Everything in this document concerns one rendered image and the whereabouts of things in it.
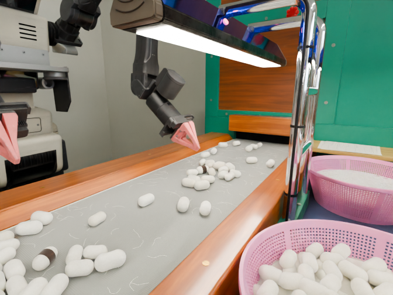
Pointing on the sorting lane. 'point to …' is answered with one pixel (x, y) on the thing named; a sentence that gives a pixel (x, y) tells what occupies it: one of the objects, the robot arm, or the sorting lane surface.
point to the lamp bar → (194, 24)
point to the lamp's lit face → (203, 45)
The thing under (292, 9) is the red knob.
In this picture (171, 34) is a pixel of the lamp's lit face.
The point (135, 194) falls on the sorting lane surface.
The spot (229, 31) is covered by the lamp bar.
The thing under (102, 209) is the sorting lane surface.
